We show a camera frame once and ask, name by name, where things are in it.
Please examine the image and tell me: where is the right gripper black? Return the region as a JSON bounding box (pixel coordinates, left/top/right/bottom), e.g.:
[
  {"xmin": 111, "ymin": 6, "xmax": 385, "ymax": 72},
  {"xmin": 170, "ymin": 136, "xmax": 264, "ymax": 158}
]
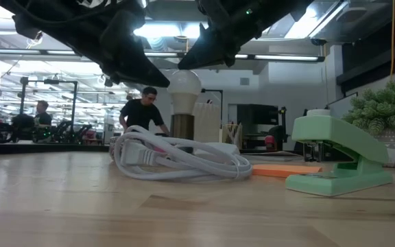
[{"xmin": 178, "ymin": 0, "xmax": 315, "ymax": 71}]

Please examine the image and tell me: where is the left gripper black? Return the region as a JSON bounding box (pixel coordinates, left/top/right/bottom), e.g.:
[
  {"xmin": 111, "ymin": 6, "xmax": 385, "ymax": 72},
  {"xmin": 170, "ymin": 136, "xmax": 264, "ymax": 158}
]
[{"xmin": 0, "ymin": 0, "xmax": 170, "ymax": 88}]

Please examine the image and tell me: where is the white light bulb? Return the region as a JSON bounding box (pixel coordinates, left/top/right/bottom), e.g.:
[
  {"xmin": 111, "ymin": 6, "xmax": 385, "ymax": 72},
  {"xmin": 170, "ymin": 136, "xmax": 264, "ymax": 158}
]
[{"xmin": 167, "ymin": 69, "xmax": 202, "ymax": 116}]

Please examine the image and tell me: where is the white power cord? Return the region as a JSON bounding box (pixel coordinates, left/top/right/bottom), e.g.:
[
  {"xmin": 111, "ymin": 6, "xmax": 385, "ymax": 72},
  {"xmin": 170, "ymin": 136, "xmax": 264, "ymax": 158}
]
[{"xmin": 110, "ymin": 125, "xmax": 253, "ymax": 182}]

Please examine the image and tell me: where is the person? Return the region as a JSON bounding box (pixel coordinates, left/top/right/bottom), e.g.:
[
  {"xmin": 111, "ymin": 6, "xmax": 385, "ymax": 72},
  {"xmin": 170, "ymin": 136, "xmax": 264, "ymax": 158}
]
[
  {"xmin": 34, "ymin": 99, "xmax": 53, "ymax": 126},
  {"xmin": 118, "ymin": 86, "xmax": 171, "ymax": 137}
]

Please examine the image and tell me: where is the white textured cup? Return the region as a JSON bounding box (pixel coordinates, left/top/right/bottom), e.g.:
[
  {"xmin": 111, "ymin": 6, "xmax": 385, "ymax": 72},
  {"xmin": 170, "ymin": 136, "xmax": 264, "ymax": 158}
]
[{"xmin": 193, "ymin": 102, "xmax": 222, "ymax": 143}]

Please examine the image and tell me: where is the ceiling light strip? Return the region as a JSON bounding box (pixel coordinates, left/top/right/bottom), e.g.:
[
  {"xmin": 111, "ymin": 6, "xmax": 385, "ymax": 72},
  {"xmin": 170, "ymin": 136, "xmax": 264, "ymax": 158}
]
[{"xmin": 0, "ymin": 47, "xmax": 325, "ymax": 62}]

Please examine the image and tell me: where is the black equipment cabinet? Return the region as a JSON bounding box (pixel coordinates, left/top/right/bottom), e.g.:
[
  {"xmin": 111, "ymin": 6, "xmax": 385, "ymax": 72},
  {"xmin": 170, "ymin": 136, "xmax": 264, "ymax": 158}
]
[{"xmin": 237, "ymin": 104, "xmax": 287, "ymax": 152}]

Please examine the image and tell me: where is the patterned pencil cup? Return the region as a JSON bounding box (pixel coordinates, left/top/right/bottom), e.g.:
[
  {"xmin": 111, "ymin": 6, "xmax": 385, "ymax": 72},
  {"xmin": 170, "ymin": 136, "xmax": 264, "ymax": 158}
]
[{"xmin": 221, "ymin": 123, "xmax": 243, "ymax": 149}]

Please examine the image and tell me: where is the black office chair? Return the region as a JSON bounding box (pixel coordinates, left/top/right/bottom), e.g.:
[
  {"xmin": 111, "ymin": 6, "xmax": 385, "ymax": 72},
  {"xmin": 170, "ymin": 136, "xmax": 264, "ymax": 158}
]
[{"xmin": 12, "ymin": 114, "xmax": 36, "ymax": 141}]

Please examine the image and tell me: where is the disinfectant wipes canister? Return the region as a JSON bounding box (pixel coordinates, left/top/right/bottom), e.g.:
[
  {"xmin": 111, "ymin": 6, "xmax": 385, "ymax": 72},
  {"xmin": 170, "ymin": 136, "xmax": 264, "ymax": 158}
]
[{"xmin": 307, "ymin": 108, "xmax": 331, "ymax": 117}]

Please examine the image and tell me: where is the orange sticky note pad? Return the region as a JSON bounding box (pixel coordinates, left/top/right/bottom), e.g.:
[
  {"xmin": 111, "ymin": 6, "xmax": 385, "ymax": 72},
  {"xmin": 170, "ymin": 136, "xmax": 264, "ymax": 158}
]
[{"xmin": 251, "ymin": 163, "xmax": 323, "ymax": 178}]

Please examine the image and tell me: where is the mint green stapler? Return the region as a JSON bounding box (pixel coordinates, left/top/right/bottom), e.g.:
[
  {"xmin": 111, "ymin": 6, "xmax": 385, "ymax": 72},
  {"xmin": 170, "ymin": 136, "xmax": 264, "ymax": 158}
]
[{"xmin": 285, "ymin": 115, "xmax": 394, "ymax": 198}]

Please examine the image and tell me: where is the green potted plant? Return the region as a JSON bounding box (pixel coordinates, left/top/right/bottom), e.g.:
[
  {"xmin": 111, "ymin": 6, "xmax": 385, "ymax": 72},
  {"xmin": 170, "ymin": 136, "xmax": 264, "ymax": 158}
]
[{"xmin": 341, "ymin": 80, "xmax": 395, "ymax": 169}]

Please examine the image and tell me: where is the low black rig frame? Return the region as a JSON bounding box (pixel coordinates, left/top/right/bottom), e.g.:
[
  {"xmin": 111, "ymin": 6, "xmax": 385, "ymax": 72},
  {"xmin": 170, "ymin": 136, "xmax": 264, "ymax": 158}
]
[{"xmin": 200, "ymin": 88, "xmax": 224, "ymax": 117}]

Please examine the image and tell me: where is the tall black rig frame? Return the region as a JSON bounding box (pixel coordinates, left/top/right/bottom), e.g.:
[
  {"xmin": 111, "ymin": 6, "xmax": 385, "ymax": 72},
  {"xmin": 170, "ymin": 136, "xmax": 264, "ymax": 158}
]
[{"xmin": 19, "ymin": 77, "xmax": 79, "ymax": 141}]

